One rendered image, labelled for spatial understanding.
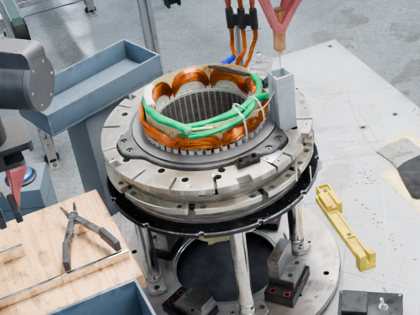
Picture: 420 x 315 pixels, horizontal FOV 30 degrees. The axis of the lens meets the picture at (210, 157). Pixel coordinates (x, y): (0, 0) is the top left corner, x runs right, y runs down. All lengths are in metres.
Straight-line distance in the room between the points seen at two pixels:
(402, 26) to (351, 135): 2.09
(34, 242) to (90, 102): 0.37
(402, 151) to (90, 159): 0.61
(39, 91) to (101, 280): 0.29
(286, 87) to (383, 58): 2.38
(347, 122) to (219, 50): 1.98
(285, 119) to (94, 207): 0.30
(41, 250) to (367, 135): 0.83
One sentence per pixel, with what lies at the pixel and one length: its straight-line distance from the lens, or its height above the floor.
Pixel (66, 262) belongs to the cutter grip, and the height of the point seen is 1.09.
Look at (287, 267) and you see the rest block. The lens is 1.30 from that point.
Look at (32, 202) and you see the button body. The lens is 1.25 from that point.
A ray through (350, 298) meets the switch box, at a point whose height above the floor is 0.84.
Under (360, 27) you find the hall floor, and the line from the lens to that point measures 3.72.
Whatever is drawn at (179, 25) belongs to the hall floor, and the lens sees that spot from 3.90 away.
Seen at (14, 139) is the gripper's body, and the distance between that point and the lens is 0.90.
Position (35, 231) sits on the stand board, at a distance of 1.10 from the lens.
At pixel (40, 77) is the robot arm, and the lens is 0.82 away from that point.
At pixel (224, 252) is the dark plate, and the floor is 0.78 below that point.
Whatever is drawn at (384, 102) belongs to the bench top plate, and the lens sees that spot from 1.77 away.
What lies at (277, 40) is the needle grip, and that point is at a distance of 1.07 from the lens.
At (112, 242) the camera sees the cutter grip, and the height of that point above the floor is 1.09.
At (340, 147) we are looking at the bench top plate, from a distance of 1.63.
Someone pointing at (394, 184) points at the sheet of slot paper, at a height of 0.78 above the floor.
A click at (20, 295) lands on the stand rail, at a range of 1.01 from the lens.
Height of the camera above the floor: 1.75
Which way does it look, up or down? 37 degrees down
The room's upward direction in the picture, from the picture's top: 9 degrees counter-clockwise
